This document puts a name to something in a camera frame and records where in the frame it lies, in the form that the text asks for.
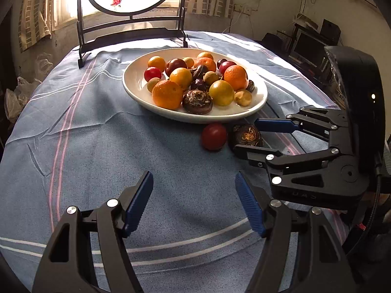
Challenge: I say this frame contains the small yellow-green fruit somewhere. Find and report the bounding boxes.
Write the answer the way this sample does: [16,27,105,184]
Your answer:
[146,77,161,93]

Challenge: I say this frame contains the dark red apple-like fruit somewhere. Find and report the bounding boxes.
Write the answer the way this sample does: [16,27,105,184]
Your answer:
[219,61,236,75]

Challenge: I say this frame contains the orange in plate front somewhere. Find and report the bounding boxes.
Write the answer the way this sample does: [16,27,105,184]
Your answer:
[148,56,166,72]

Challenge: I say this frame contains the tangerine near plate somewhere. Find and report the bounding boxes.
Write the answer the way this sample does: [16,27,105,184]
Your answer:
[194,57,217,72]

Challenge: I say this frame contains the bright red tomato fruit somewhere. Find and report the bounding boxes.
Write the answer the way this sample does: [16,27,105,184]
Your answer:
[201,123,227,151]

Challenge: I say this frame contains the small tan longan fruit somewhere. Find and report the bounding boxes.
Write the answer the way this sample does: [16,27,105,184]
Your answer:
[234,89,252,106]

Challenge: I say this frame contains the tangerine in plate back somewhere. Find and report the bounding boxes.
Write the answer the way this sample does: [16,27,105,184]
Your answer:
[197,52,214,60]

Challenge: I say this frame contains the white plastic bag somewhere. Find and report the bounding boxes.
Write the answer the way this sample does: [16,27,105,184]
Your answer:
[4,77,42,124]

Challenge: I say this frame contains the yellow-green pear-like fruit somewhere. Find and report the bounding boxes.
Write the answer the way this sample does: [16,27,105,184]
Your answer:
[203,71,219,87]

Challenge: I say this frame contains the dark cherry in plate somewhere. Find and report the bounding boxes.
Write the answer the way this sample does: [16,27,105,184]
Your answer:
[217,58,226,68]

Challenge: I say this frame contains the large dark red plum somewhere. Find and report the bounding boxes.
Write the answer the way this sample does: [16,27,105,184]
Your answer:
[165,58,187,77]

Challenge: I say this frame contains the round painted screen on stand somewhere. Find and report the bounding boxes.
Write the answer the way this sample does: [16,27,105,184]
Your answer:
[76,0,187,68]

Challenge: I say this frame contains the computer monitor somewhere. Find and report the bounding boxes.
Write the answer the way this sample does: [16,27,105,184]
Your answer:
[290,29,327,67]

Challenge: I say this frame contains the small red plum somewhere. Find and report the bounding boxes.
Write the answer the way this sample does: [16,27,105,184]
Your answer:
[144,67,162,81]

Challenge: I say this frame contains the brown mangosteen in plate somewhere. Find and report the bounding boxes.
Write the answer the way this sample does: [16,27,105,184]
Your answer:
[182,89,213,115]

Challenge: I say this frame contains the white oval plate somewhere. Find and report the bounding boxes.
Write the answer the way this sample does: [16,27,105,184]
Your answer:
[123,48,268,124]

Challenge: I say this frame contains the left checked curtain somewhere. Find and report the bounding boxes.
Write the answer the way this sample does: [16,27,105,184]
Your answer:
[18,0,54,53]

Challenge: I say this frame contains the large orange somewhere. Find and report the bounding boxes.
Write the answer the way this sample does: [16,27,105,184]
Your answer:
[152,80,183,110]

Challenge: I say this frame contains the medium orange on cloth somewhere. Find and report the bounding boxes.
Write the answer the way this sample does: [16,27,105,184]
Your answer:
[223,65,248,91]

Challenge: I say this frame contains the yellow round fruit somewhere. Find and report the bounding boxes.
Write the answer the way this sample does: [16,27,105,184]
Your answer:
[209,80,235,106]

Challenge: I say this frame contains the yellow-orange fruit in plate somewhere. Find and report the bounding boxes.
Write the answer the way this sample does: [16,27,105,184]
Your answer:
[170,67,193,90]

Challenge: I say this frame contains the dark brown mangosteen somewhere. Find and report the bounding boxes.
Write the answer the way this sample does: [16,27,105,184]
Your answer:
[231,124,263,147]

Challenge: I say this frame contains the lone mangosteen in plate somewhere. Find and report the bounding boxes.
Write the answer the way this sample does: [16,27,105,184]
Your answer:
[246,79,255,93]

